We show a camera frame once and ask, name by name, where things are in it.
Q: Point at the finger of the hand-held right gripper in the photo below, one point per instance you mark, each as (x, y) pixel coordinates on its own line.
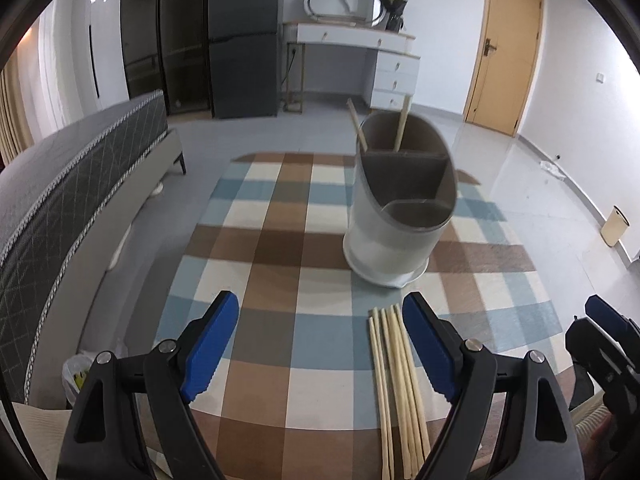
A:
(582, 342)
(607, 317)

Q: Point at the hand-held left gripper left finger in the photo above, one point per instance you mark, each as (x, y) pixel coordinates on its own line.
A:
(210, 345)

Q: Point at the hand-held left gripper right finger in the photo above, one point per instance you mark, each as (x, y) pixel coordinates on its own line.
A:
(430, 350)

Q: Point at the bundle of wooden chopsticks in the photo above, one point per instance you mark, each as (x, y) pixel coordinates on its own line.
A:
(395, 385)

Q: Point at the grey white utensil holder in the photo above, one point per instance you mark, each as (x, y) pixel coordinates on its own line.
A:
(385, 240)

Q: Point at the person's right forearm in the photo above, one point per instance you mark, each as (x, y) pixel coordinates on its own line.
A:
(602, 437)

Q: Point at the cream trash bin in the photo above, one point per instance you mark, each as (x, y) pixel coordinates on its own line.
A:
(614, 227)

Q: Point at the plaid tablecloth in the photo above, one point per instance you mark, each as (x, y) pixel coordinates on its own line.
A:
(300, 260)

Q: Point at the white plastic bag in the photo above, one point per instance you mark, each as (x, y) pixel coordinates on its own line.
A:
(75, 370)

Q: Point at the white crumpled paper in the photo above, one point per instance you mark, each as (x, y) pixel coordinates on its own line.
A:
(552, 167)

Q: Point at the dark grey quilted mattress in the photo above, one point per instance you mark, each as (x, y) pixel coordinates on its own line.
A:
(60, 185)

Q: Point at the wooden chopstick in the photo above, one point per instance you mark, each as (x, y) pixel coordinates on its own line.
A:
(401, 125)
(356, 122)

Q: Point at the white vanity desk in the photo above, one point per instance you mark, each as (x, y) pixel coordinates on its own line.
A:
(390, 72)

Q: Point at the wooden door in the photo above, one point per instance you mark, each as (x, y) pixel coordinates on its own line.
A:
(505, 50)

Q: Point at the dark grey fridge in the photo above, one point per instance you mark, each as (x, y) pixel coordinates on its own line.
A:
(245, 60)

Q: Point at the beige curtain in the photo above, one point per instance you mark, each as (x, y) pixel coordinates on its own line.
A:
(12, 120)

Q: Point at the black glass cabinet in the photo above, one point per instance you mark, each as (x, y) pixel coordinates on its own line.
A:
(170, 35)

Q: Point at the white wardrobe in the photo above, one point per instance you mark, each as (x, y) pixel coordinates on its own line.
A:
(107, 35)

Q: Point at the black wrapped flower bouquet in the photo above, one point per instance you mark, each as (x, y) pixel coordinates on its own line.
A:
(395, 10)

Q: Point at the oval mirror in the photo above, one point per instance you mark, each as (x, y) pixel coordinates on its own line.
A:
(357, 2)

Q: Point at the light grey bed frame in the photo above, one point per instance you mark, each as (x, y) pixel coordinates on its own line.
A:
(150, 165)

